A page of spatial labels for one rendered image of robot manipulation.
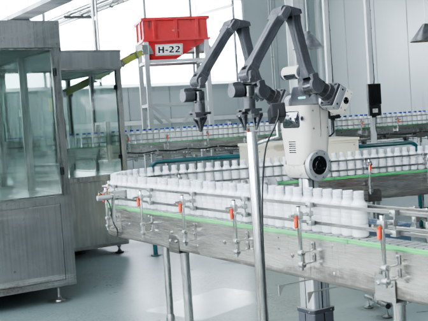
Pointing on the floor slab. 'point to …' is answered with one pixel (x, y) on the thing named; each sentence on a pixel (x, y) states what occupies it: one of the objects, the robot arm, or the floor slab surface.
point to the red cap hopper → (180, 35)
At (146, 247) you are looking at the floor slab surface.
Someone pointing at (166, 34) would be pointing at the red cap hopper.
